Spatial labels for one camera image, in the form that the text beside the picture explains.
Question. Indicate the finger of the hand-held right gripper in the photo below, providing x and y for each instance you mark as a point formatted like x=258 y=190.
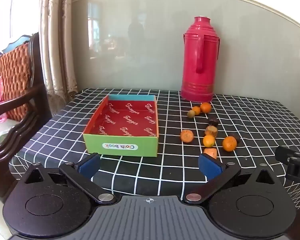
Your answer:
x=283 y=153

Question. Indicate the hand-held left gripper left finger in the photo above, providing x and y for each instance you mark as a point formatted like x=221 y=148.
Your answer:
x=90 y=167

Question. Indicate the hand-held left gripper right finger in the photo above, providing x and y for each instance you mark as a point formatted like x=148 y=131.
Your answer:
x=210 y=167

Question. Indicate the pale orange fruit piece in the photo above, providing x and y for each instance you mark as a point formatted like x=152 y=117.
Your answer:
x=211 y=152

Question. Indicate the yellow-orange round orange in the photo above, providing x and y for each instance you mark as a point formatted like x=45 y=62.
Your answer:
x=208 y=141

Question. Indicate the orange with dark stem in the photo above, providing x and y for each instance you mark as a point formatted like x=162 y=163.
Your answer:
x=230 y=143

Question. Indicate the brown yellow fruit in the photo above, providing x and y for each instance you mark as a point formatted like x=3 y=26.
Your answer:
x=211 y=131

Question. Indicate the wrinkled orange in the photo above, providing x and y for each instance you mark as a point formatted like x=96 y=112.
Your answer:
x=187 y=135

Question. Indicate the dark brown fruit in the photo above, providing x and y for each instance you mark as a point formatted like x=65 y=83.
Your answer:
x=213 y=121

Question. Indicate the red and green cardboard box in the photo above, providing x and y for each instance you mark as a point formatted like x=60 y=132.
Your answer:
x=126 y=125

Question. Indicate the small green-brown fruit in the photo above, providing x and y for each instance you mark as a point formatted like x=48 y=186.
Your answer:
x=190 y=114

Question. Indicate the small round orange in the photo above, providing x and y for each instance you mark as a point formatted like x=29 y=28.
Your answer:
x=196 y=110

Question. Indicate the large round orange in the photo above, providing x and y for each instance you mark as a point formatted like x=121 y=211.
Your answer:
x=205 y=107

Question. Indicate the black white checked tablecloth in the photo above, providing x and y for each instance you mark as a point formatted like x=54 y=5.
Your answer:
x=170 y=120

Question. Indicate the dark wooden chair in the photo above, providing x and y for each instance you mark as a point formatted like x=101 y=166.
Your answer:
x=17 y=130

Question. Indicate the red thermos flask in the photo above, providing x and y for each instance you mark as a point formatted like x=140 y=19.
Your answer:
x=198 y=62

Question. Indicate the orange quilted cushion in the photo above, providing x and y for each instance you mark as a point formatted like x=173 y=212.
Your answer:
x=12 y=75

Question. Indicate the beige patterned curtain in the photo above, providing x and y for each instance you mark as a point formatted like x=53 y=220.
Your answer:
x=57 y=42

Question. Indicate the window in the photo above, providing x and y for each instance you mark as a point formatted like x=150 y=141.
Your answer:
x=12 y=10

